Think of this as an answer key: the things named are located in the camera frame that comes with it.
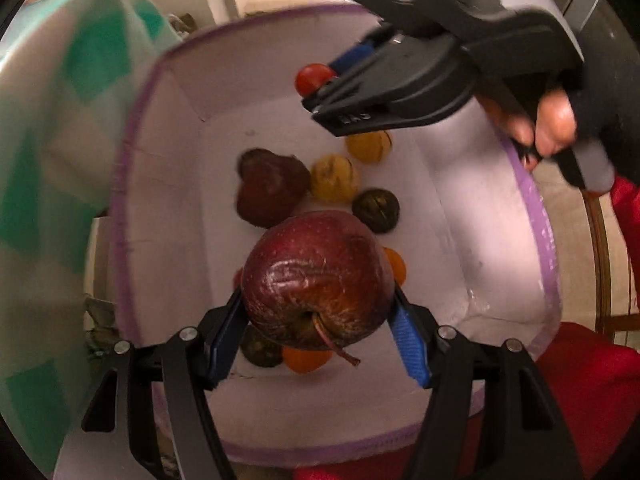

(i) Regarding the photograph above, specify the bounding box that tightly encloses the red cherry tomato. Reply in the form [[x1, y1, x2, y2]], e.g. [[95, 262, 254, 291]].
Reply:
[[294, 63, 337, 99]]

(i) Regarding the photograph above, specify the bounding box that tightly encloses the orange tangerine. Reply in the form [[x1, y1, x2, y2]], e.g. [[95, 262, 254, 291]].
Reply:
[[345, 130, 393, 165], [384, 247, 407, 286], [282, 347, 333, 375]]

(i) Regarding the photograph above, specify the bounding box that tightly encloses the yellow small apple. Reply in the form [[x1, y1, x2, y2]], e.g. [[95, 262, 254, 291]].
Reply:
[[310, 154, 360, 205]]

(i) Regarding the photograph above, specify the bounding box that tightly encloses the dark red apple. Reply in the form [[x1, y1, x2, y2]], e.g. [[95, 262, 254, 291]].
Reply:
[[235, 148, 310, 229]]

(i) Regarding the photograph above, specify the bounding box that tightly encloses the dark round fruit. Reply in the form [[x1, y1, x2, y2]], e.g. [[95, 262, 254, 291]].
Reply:
[[352, 188, 400, 234]]

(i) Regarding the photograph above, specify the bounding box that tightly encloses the large wrinkled red apple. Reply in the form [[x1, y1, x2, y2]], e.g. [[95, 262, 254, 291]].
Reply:
[[240, 210, 396, 366]]

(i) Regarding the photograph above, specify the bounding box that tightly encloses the brown date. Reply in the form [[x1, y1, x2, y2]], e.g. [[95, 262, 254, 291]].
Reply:
[[240, 324, 283, 368]]

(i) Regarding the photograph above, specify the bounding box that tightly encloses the right hand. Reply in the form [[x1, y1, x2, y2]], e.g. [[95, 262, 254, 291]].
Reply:
[[476, 88, 577, 171]]

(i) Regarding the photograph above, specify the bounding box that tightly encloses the white purple-rimmed box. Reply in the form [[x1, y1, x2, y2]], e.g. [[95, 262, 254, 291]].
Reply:
[[110, 4, 562, 468]]

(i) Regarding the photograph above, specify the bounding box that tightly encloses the green checkered tablecloth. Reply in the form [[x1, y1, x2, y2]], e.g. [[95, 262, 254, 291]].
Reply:
[[1, 0, 179, 474]]

